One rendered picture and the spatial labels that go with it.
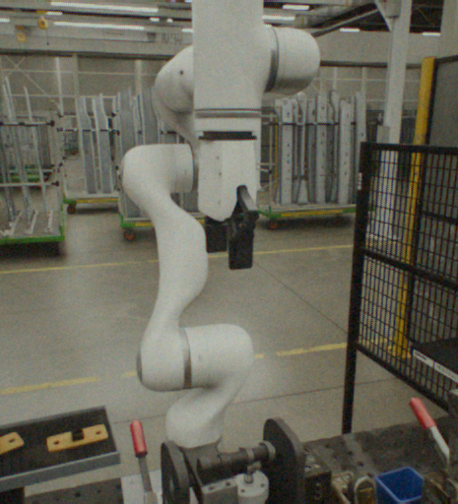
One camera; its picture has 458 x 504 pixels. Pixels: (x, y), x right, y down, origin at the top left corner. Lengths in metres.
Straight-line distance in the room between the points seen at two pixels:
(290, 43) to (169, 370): 0.60
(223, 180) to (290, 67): 0.16
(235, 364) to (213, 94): 0.55
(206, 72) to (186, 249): 0.44
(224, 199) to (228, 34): 0.18
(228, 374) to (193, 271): 0.21
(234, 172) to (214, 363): 0.47
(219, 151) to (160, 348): 0.46
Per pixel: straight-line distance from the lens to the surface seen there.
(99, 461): 0.78
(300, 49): 0.66
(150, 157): 1.02
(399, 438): 1.69
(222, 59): 0.62
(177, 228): 0.99
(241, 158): 0.62
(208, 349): 0.97
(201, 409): 1.04
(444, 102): 3.43
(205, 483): 0.73
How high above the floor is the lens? 1.62
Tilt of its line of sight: 15 degrees down
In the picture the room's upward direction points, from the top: straight up
